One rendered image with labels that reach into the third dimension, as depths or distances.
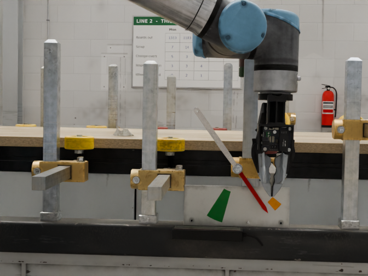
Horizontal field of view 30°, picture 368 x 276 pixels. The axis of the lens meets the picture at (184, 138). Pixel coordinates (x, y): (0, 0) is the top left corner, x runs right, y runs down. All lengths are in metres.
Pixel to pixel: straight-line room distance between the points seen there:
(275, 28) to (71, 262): 0.81
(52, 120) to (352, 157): 0.75
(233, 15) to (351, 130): 0.61
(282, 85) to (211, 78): 7.48
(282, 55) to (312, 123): 7.47
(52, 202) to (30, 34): 7.75
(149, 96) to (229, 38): 0.54
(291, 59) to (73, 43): 7.94
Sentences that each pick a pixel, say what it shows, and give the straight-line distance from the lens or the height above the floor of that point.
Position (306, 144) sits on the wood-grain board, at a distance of 1.92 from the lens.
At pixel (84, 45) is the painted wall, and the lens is 9.21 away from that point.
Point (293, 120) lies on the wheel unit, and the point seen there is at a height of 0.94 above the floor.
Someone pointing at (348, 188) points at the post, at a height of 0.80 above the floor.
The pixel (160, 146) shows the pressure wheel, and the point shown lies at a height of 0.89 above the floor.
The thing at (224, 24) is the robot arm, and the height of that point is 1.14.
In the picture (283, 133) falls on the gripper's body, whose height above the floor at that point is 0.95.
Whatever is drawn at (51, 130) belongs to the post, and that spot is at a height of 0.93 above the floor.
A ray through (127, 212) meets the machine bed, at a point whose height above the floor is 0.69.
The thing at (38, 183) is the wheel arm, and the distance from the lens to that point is 1.51.
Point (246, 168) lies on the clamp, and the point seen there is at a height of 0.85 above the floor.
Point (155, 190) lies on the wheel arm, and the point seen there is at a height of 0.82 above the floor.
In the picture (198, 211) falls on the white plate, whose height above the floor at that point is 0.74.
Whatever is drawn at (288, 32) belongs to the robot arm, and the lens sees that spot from 1.40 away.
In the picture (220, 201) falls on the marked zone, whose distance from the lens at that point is 1.71.
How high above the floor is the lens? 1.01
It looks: 3 degrees down
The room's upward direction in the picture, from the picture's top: 1 degrees clockwise
